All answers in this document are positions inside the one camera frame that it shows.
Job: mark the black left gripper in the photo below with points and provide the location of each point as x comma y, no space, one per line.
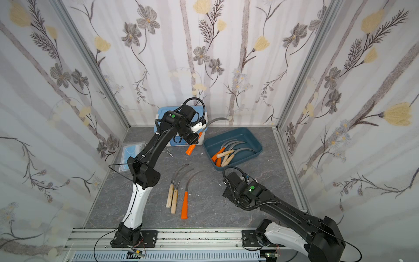
193,135

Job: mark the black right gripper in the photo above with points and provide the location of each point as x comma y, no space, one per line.
229,178

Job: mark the wooden handle sickle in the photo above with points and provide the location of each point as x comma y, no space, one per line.
226,152
176,191
236,152
171,187
229,149

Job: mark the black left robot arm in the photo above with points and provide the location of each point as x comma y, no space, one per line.
185,122

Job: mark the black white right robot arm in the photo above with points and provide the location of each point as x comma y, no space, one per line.
318,238

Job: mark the teal plastic storage tray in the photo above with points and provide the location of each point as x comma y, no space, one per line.
212,146

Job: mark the white box with blue lid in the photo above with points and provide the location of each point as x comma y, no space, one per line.
177,140

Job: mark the silver metal tongs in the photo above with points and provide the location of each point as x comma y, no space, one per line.
166,150

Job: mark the blue face masks pack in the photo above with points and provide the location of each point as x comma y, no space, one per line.
129,150

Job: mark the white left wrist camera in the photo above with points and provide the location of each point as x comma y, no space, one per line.
199,127

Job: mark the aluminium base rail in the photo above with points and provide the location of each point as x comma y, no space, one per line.
188,245

